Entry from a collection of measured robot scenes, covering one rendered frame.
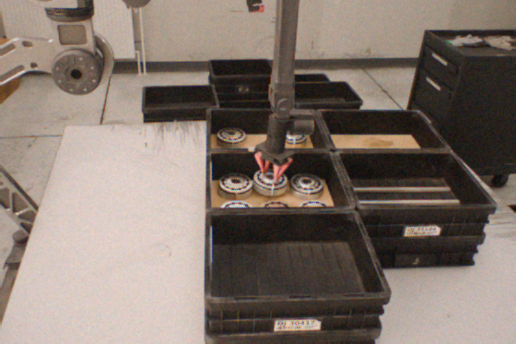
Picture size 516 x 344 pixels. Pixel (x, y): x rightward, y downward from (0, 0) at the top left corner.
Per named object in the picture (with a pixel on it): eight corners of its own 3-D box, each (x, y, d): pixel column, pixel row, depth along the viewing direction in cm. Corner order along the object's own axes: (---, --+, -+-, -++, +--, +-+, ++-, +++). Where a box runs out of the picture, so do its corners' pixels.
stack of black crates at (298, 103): (287, 173, 283) (294, 104, 260) (276, 148, 308) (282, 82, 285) (352, 170, 290) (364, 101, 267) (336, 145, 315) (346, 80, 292)
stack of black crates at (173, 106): (146, 183, 268) (141, 109, 245) (147, 154, 293) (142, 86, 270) (218, 178, 275) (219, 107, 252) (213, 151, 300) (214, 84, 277)
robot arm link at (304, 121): (272, 88, 138) (278, 99, 130) (310, 89, 140) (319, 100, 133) (267, 127, 143) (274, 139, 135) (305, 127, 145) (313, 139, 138)
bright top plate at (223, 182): (218, 193, 143) (218, 192, 142) (218, 174, 151) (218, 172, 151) (252, 193, 144) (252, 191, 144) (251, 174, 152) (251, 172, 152)
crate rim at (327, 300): (204, 311, 99) (204, 302, 98) (205, 218, 125) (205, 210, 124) (392, 304, 103) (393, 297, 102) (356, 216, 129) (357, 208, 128)
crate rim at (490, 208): (356, 216, 129) (357, 208, 128) (332, 157, 154) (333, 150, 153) (498, 214, 133) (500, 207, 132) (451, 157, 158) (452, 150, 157)
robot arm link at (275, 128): (267, 109, 138) (272, 118, 133) (291, 110, 140) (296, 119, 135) (264, 131, 142) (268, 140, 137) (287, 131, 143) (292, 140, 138)
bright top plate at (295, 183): (291, 193, 145) (291, 191, 145) (289, 173, 154) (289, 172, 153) (324, 194, 146) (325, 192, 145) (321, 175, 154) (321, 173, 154)
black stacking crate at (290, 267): (205, 341, 104) (204, 304, 98) (205, 246, 130) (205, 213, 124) (382, 334, 108) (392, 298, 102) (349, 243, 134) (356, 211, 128)
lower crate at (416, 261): (345, 272, 139) (351, 241, 133) (323, 208, 165) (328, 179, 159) (476, 269, 143) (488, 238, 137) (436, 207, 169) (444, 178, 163)
